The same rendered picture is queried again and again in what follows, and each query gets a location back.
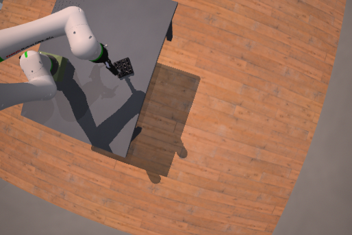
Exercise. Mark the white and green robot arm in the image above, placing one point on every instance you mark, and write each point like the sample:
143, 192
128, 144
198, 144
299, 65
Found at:
71, 21

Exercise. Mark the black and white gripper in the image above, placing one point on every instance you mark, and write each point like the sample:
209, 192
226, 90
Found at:
110, 66

